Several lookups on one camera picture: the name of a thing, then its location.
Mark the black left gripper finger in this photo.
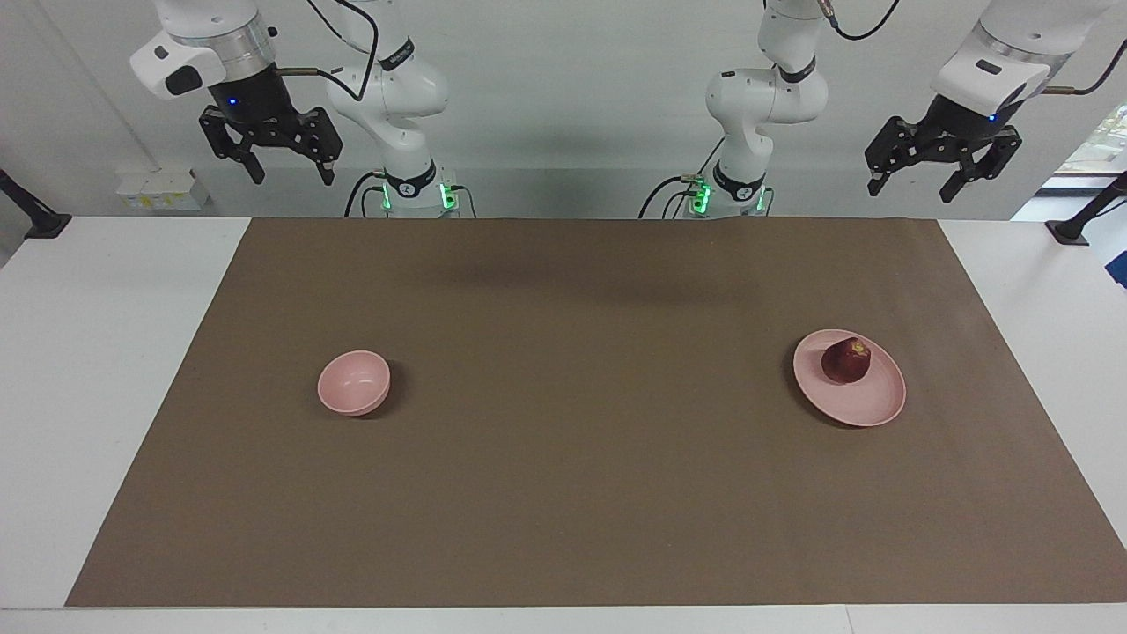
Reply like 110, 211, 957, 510
865, 115, 932, 197
939, 127, 1023, 204

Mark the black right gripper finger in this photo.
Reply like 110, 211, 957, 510
269, 107, 344, 187
199, 105, 266, 186

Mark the dark red apple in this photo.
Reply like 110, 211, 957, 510
821, 336, 873, 386

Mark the pink bowl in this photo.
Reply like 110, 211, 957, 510
317, 350, 392, 417

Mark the pink plate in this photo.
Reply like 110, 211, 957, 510
792, 328, 907, 428

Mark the window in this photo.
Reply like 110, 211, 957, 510
1043, 104, 1127, 190

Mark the brown table mat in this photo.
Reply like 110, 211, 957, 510
66, 217, 1127, 607

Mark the black base cable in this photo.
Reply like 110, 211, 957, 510
638, 174, 701, 218
343, 170, 381, 218

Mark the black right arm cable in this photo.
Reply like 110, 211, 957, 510
280, 0, 381, 102

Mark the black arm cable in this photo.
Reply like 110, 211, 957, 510
817, 0, 1127, 96
280, 0, 381, 102

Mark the white wall socket box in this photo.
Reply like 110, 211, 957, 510
114, 167, 212, 212

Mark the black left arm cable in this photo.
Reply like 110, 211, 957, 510
817, 0, 1127, 96

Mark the black camera stand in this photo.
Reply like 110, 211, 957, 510
1045, 170, 1127, 247
0, 167, 73, 240

